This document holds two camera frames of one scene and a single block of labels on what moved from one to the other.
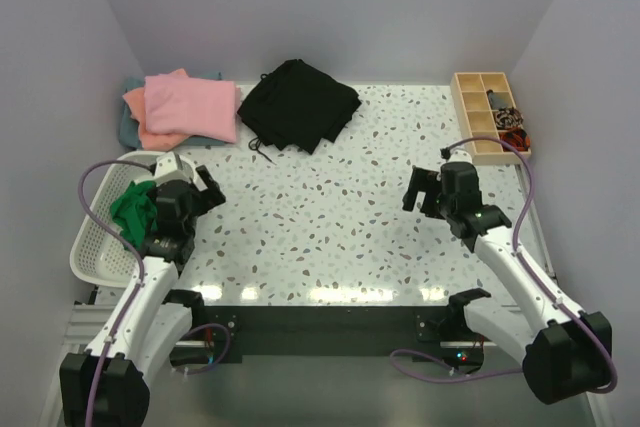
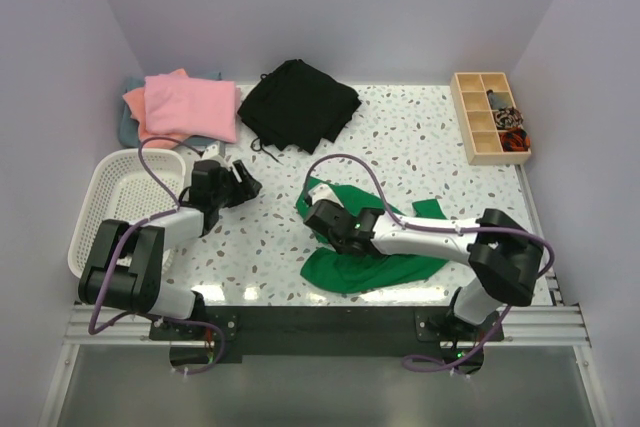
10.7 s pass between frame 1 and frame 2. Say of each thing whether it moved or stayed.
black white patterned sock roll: stayed
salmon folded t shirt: stayed
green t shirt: moved
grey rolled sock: stayed
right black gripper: moved
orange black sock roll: stayed
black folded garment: stayed
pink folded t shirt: stayed
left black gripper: moved
